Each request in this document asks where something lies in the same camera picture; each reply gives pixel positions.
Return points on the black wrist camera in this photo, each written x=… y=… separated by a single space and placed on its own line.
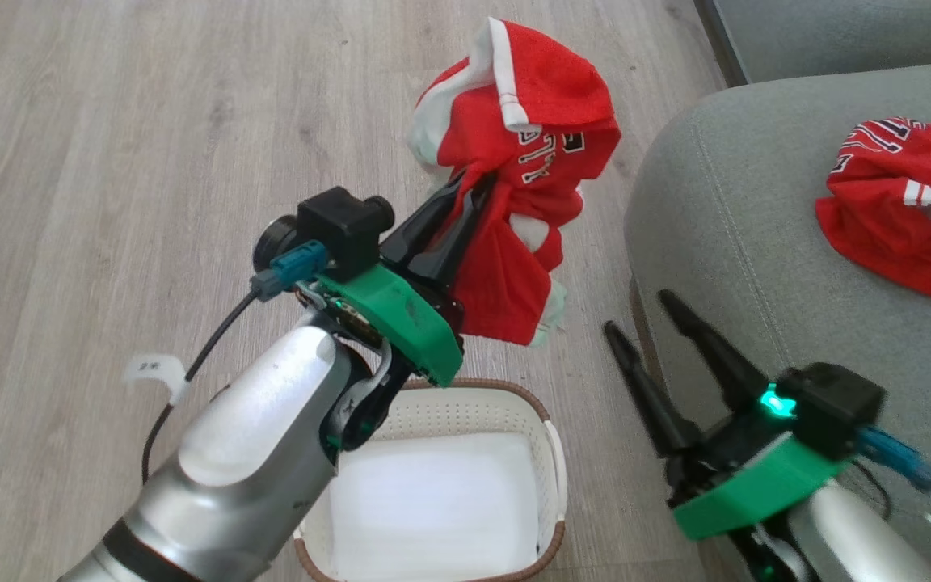
x=833 y=408
x=344 y=230

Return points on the blue camera connector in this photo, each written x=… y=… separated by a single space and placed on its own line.
x=292 y=267
x=898 y=457

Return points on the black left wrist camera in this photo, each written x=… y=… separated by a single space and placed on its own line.
x=344 y=230

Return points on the grey fabric sofa seat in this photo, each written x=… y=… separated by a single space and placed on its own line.
x=740 y=202

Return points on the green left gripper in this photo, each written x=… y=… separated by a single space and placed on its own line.
x=401 y=323

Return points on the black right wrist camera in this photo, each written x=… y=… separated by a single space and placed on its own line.
x=833 y=408

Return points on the blue right camera connector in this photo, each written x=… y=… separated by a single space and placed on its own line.
x=898 y=457

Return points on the white woven-rim laundry basket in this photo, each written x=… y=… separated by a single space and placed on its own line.
x=433 y=501

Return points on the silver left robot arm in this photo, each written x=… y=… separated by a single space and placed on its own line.
x=255 y=453

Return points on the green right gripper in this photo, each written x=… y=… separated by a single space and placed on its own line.
x=748 y=485

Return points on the grey fabric sofa section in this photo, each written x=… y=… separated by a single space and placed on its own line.
x=837 y=32

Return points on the blue left camera connector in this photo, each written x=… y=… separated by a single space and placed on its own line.
x=292 y=267

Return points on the red garment with white band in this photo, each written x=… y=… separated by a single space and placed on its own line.
x=498 y=275

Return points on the red jersey with striped trim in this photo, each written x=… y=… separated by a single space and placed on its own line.
x=878 y=234

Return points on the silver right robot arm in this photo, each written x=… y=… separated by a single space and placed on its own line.
x=853 y=541

